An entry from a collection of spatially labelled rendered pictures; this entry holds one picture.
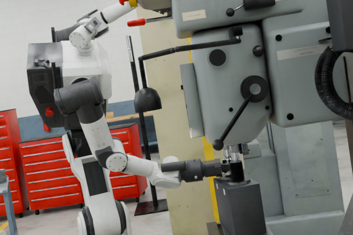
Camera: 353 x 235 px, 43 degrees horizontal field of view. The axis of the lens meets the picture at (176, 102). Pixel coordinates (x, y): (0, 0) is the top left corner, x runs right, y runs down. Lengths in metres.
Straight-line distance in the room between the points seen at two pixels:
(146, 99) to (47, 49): 0.70
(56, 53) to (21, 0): 9.27
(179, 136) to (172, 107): 0.20
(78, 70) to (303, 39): 0.81
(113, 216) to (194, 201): 1.35
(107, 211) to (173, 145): 1.29
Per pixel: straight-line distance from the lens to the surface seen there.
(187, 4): 1.17
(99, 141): 1.61
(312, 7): 1.23
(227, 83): 1.18
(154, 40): 3.01
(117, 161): 1.65
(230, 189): 1.65
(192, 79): 1.25
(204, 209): 3.13
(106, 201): 1.84
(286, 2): 1.20
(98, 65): 1.65
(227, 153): 1.78
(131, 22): 1.38
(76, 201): 6.22
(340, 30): 0.98
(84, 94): 1.52
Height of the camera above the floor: 1.51
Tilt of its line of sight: 3 degrees down
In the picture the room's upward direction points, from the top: 9 degrees counter-clockwise
